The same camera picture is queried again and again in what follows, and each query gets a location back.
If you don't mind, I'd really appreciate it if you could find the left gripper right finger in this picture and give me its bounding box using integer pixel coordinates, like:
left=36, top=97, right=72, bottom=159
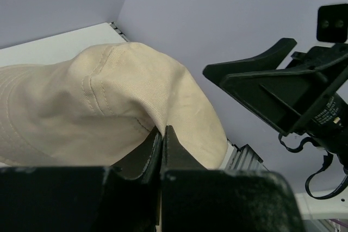
left=160, top=125, right=209, bottom=232

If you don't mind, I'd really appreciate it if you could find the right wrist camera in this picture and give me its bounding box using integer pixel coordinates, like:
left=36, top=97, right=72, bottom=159
left=316, top=3, right=347, bottom=43

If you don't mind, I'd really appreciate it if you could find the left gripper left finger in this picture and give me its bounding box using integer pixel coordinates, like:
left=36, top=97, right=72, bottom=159
left=111, top=130, right=162, bottom=231

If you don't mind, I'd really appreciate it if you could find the aluminium mounting rail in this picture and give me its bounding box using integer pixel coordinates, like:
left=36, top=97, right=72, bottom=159
left=219, top=140, right=268, bottom=171

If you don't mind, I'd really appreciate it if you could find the beige bucket hat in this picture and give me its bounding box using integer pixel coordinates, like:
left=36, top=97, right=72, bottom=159
left=1, top=42, right=228, bottom=169

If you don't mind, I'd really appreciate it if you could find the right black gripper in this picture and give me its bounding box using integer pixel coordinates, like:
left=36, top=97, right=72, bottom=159
left=203, top=38, right=347, bottom=137

